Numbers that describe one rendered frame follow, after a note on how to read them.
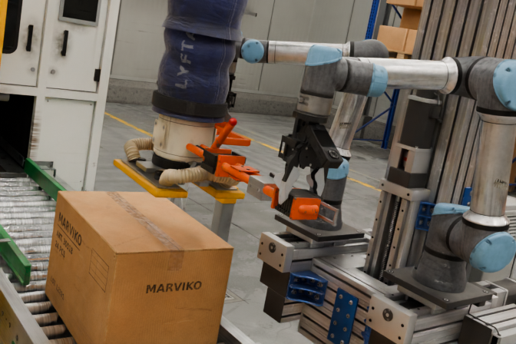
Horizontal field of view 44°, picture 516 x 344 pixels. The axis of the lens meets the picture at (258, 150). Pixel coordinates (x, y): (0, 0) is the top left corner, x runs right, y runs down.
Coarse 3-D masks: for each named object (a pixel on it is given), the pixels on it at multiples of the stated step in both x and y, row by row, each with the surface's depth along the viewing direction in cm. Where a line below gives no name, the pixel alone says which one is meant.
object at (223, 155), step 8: (208, 152) 172; (216, 152) 177; (224, 152) 178; (232, 152) 179; (208, 160) 174; (216, 160) 170; (224, 160) 170; (232, 160) 171; (240, 160) 173; (208, 168) 172; (216, 168) 170; (216, 176) 170; (224, 176) 171
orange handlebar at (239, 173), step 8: (232, 136) 220; (240, 136) 216; (192, 144) 186; (200, 144) 189; (232, 144) 209; (240, 144) 211; (248, 144) 212; (192, 152) 184; (200, 152) 180; (224, 168) 168; (232, 168) 166; (240, 168) 164; (248, 168) 165; (232, 176) 166; (240, 176) 162; (248, 176) 160; (264, 192) 153; (272, 192) 150; (304, 208) 141; (312, 208) 142
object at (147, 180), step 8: (120, 160) 202; (144, 160) 197; (120, 168) 198; (128, 168) 194; (136, 168) 194; (128, 176) 192; (136, 176) 188; (144, 176) 187; (152, 176) 188; (144, 184) 182; (152, 184) 181; (160, 184) 181; (176, 184) 184; (152, 192) 178; (160, 192) 176; (168, 192) 178; (176, 192) 179; (184, 192) 180
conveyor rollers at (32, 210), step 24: (0, 192) 349; (24, 192) 356; (0, 216) 314; (24, 216) 321; (48, 216) 329; (24, 240) 288; (48, 240) 294; (0, 264) 264; (24, 288) 244; (48, 312) 232; (48, 336) 215; (72, 336) 220
